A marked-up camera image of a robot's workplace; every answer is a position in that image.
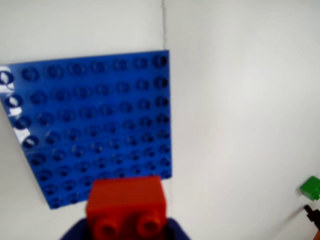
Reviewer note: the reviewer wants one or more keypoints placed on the black and orange tool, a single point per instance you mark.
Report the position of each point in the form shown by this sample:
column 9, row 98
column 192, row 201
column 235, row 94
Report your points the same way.
column 313, row 216

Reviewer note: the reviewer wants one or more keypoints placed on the green building block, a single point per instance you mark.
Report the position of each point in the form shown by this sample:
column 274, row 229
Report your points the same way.
column 311, row 188

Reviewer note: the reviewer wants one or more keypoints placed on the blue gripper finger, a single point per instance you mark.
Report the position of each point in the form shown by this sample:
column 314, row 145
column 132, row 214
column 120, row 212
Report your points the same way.
column 177, row 231
column 77, row 231

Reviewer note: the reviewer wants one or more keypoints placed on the blue 8x8 studded baseplate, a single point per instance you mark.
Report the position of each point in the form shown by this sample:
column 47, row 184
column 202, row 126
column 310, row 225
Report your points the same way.
column 100, row 120

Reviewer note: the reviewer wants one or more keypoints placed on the red 2x2 building block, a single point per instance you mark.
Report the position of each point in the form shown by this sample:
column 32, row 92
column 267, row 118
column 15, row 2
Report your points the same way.
column 125, row 200

